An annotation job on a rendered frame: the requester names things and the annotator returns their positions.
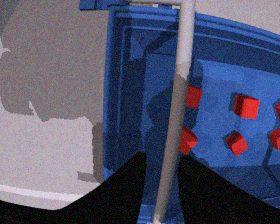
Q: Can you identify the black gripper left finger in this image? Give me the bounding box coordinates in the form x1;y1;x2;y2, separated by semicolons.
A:
0;152;147;224

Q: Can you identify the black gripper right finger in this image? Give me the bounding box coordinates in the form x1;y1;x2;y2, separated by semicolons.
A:
177;155;280;224

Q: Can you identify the blue plastic tray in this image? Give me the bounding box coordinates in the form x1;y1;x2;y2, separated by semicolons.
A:
79;0;280;224

